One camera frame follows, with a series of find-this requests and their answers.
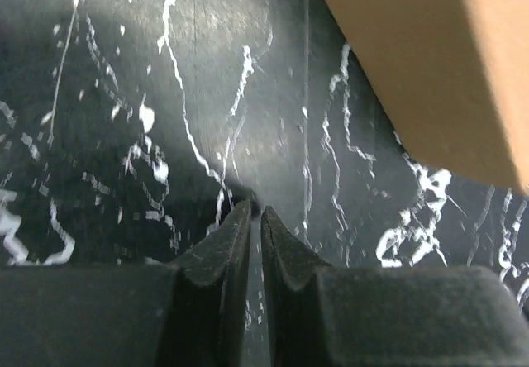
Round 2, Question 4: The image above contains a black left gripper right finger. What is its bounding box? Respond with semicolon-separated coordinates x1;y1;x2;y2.
260;207;528;366

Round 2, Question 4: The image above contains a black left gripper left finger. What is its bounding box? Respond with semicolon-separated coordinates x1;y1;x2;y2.
1;200;252;366

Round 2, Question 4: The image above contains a brown cardboard box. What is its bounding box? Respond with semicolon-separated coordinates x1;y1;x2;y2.
325;0;528;193

